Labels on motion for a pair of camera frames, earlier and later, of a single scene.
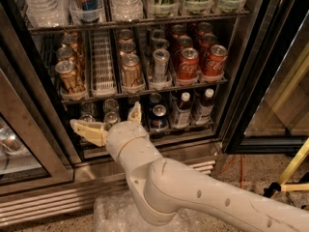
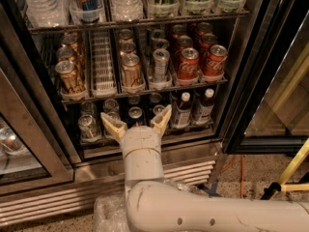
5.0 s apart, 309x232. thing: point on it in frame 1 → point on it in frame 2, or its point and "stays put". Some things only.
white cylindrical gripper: [124, 136] → [139, 139]
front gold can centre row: [131, 71] stays put
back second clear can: [110, 105] stays put
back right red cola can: [204, 28] stays put
